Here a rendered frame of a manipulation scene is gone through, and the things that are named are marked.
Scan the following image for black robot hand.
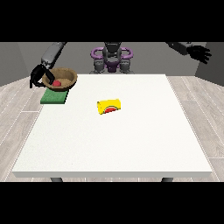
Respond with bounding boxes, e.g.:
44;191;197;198
29;64;56;89
186;45;213;65

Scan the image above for brown wooden bowl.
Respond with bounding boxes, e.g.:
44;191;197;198
41;67;79;92

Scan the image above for green square pad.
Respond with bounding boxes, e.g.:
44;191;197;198
39;87;70;105

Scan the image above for grey robot trunk purple rings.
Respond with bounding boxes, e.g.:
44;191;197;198
89;42;136;75

